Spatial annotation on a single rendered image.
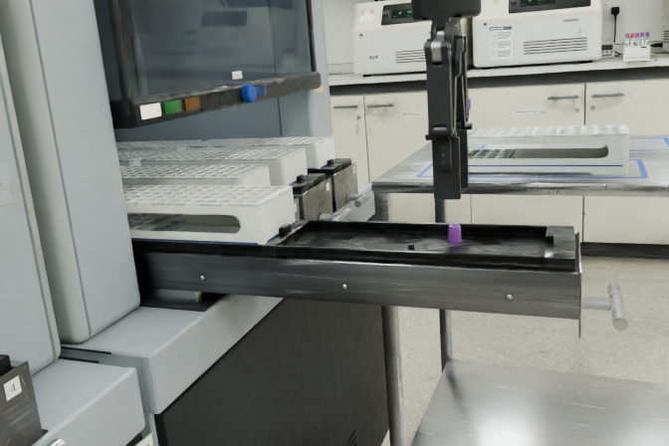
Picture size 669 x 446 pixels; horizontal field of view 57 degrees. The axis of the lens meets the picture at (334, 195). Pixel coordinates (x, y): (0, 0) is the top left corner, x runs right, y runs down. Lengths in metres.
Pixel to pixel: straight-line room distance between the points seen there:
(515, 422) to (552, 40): 1.98
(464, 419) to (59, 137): 0.98
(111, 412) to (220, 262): 0.21
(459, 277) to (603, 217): 2.44
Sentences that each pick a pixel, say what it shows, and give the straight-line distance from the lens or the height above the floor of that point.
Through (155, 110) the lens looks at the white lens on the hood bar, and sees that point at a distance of 0.79.
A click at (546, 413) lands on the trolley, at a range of 1.41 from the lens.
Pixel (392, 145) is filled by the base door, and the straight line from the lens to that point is 3.11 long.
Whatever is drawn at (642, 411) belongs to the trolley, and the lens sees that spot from 1.46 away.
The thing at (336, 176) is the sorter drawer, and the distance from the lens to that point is 1.18.
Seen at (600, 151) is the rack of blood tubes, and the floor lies 0.84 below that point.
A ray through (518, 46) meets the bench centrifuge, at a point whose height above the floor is 1.00.
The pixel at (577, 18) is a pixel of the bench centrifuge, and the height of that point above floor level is 1.10.
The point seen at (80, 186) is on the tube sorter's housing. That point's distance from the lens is 0.73.
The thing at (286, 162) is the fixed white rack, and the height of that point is 0.86.
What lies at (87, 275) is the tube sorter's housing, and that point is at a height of 0.81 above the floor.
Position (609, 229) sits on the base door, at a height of 0.15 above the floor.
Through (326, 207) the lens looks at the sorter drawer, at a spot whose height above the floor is 0.76.
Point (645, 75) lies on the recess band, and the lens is 3.03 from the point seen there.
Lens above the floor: 1.03
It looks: 13 degrees down
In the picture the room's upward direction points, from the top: 4 degrees counter-clockwise
